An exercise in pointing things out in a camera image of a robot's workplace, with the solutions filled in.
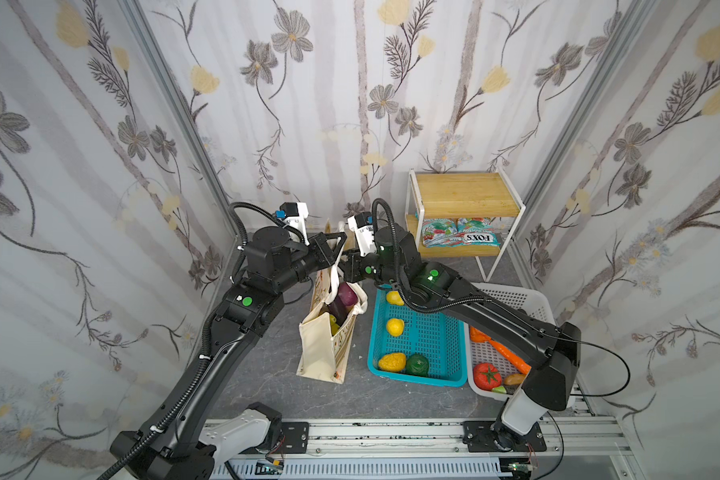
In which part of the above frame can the purple onion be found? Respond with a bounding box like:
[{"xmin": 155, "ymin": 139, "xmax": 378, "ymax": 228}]
[{"xmin": 337, "ymin": 282, "xmax": 359, "ymax": 309}]

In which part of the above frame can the Fox's candy bag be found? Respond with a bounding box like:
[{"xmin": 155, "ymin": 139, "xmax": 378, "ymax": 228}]
[{"xmin": 457, "ymin": 218, "xmax": 500, "ymax": 247}]

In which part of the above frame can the green bell pepper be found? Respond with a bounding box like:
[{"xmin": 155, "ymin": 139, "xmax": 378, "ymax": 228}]
[{"xmin": 405, "ymin": 353, "xmax": 430, "ymax": 377}]

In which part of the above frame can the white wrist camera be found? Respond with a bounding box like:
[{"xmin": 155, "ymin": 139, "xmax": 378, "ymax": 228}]
[
  {"xmin": 275, "ymin": 202, "xmax": 309, "ymax": 244},
  {"xmin": 347, "ymin": 212, "xmax": 376, "ymax": 257}
]

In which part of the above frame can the yellow lemon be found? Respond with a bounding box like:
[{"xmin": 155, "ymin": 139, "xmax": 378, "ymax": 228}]
[{"xmin": 386, "ymin": 318, "xmax": 405, "ymax": 338}]

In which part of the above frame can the white plastic basket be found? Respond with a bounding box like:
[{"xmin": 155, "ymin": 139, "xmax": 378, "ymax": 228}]
[{"xmin": 446, "ymin": 280, "xmax": 581, "ymax": 411}]

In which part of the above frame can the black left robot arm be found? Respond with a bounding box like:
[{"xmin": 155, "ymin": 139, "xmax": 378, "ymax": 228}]
[{"xmin": 100, "ymin": 202, "xmax": 347, "ymax": 479}]

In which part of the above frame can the yellow bumpy citrus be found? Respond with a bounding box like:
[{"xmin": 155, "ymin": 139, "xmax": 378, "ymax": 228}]
[{"xmin": 377, "ymin": 352, "xmax": 407, "ymax": 373}]

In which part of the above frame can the teal plastic basket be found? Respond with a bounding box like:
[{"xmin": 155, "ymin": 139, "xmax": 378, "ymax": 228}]
[{"xmin": 367, "ymin": 291, "xmax": 467, "ymax": 387}]

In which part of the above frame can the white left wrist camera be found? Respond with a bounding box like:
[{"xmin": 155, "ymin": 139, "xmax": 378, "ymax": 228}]
[{"xmin": 275, "ymin": 202, "xmax": 309, "ymax": 244}]

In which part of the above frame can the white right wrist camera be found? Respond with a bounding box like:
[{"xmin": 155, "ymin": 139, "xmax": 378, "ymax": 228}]
[{"xmin": 347, "ymin": 212, "xmax": 376, "ymax": 257}]

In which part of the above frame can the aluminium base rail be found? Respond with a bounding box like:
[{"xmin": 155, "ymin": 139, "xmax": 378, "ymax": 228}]
[{"xmin": 131, "ymin": 416, "xmax": 637, "ymax": 480}]

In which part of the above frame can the cream floral tote bag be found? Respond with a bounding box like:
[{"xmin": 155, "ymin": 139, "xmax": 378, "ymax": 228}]
[{"xmin": 296, "ymin": 266, "xmax": 368, "ymax": 384}]

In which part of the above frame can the teal candy bag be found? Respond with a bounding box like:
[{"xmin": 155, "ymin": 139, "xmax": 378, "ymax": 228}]
[{"xmin": 421, "ymin": 218, "xmax": 458, "ymax": 248}]

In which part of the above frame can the orange carrot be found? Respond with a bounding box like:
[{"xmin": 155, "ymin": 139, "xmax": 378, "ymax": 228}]
[{"xmin": 487, "ymin": 338, "xmax": 531, "ymax": 375}]

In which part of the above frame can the white wooden two-tier shelf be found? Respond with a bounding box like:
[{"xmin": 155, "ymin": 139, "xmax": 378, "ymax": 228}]
[{"xmin": 405, "ymin": 170, "xmax": 526, "ymax": 282}]

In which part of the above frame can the red tomato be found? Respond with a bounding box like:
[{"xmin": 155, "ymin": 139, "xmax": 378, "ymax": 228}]
[{"xmin": 472, "ymin": 362, "xmax": 503, "ymax": 391}]

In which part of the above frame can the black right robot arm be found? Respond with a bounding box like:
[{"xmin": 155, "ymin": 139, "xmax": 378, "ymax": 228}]
[{"xmin": 340, "ymin": 198, "xmax": 587, "ymax": 438}]

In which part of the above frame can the brown potato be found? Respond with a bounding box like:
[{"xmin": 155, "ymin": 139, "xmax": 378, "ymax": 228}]
[{"xmin": 503, "ymin": 373, "xmax": 526, "ymax": 386}]

